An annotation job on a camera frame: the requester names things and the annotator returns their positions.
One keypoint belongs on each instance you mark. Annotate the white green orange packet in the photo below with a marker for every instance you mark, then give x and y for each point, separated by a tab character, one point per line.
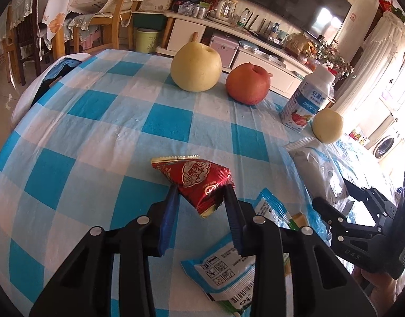
271	209

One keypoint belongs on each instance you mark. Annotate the clear water bottle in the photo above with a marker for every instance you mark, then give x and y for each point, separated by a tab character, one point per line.
243	19

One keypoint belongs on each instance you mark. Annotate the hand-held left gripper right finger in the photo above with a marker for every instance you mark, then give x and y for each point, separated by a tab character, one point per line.
234	224

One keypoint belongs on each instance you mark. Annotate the clear plastic bag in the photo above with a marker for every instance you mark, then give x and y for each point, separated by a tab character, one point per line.
313	171

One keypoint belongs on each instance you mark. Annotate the pale yellow bin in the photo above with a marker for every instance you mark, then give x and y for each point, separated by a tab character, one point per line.
146	39

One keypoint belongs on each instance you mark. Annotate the dark red snack packet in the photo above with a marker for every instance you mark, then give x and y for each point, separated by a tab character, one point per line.
195	180

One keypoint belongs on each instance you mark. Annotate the large yellow pear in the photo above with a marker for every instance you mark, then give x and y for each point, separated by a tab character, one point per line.
195	67

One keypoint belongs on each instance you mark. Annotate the white washing machine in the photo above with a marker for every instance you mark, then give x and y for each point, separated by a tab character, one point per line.
385	145

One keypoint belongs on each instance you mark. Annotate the black flat television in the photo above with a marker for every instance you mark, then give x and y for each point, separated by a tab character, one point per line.
288	0

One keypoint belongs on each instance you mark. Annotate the light wooden chair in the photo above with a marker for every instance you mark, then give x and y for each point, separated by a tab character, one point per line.
115	19

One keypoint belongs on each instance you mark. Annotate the red apple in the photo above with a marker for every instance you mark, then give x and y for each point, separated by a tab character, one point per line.
249	84

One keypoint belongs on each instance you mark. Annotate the person's right hand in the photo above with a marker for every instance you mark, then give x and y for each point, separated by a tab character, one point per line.
380	287

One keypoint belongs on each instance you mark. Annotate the white tv cabinet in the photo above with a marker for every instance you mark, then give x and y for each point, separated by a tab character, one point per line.
186	29

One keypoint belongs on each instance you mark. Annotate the white packet with blue edge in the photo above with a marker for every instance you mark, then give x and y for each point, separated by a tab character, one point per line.
219	267

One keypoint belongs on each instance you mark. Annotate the small yellow pear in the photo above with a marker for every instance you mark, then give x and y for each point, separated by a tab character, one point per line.
327	126

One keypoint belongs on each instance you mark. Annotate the artificial flower bunch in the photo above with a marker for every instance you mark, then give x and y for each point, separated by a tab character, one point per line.
334	56

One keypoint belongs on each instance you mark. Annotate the pink case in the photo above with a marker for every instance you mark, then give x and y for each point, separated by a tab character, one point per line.
223	48

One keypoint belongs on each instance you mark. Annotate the orange print cloth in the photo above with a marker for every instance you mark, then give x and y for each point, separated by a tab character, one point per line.
55	13

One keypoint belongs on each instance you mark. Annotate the white and blue cloth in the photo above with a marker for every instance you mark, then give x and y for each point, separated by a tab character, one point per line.
70	57

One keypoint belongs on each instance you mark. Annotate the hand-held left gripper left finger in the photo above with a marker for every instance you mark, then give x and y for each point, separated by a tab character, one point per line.
165	224

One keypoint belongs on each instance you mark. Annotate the white curtain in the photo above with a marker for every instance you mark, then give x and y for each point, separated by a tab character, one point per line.
377	59

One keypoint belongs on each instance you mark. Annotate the blue checked tablecloth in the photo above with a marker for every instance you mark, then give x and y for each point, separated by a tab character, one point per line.
106	138

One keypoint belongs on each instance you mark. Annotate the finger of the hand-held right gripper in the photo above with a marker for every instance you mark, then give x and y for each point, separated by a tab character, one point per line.
334	219
370	201

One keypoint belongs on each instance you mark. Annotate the white yogurt bottle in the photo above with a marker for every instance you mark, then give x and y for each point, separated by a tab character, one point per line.
308	100

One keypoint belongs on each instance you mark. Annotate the white electric kettle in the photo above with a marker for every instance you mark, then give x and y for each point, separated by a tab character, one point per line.
225	8

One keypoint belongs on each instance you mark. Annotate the dark wooden chair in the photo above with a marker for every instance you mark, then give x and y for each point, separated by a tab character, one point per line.
11	56

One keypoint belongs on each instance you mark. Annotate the pink stool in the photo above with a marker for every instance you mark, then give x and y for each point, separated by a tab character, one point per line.
90	41

